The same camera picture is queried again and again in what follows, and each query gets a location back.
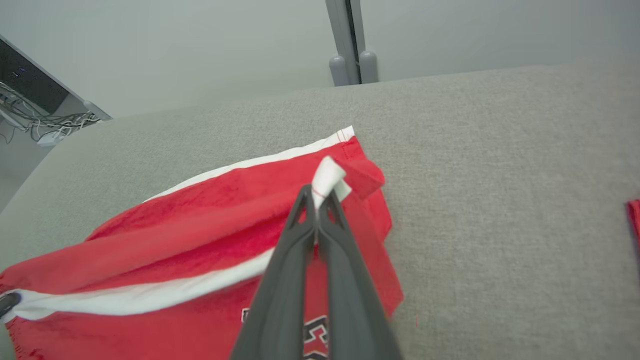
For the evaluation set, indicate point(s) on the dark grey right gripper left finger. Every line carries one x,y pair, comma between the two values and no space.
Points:
280,310

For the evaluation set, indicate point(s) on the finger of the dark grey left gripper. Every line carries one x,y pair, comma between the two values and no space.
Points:
9,305

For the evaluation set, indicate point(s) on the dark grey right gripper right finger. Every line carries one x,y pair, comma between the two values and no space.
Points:
350,310

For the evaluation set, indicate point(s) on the red and white jersey shirt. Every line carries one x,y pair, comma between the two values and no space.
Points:
636,220
175,225

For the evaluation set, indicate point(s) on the white power adapter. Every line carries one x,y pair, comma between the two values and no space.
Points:
50,139

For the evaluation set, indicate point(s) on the grey fabric sofa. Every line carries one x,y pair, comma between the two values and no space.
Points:
500,200

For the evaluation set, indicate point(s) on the dark screen panel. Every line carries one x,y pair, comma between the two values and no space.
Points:
30,80

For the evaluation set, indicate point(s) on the grey metal door post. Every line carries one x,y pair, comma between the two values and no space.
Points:
345,40

